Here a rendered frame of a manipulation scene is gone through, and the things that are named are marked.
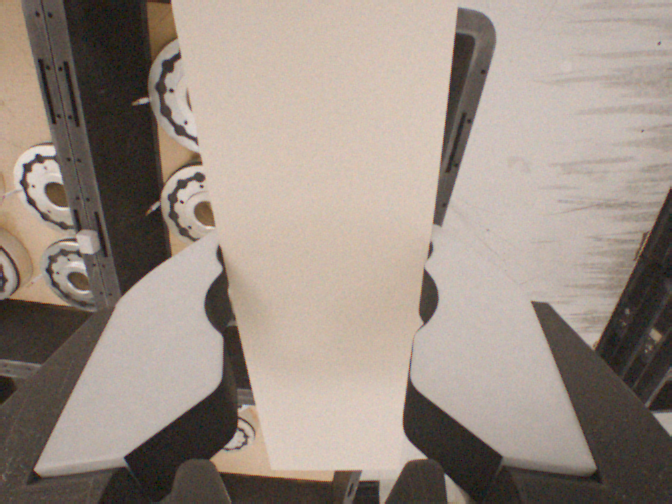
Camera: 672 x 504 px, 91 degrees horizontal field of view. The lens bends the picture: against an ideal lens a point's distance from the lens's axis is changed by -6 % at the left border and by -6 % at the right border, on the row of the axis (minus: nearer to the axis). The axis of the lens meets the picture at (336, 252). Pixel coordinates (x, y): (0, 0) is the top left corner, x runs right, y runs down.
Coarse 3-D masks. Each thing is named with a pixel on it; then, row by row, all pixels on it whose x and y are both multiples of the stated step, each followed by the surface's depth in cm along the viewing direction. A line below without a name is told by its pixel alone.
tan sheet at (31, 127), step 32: (0, 0) 29; (0, 32) 30; (0, 64) 32; (32, 64) 32; (0, 96) 33; (32, 96) 33; (0, 128) 35; (32, 128) 35; (0, 160) 37; (0, 224) 41; (32, 224) 41; (32, 256) 43; (32, 288) 45
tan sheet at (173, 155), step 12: (156, 12) 30; (168, 12) 30; (156, 24) 30; (168, 24) 30; (156, 36) 31; (168, 36) 31; (156, 48) 31; (168, 144) 36; (168, 156) 36; (180, 156) 36; (192, 156) 36; (168, 168) 37
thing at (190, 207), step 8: (200, 192) 35; (208, 192) 35; (192, 200) 35; (200, 200) 35; (208, 200) 35; (192, 208) 35; (192, 216) 36; (192, 224) 36; (200, 224) 36; (200, 232) 37; (208, 232) 37
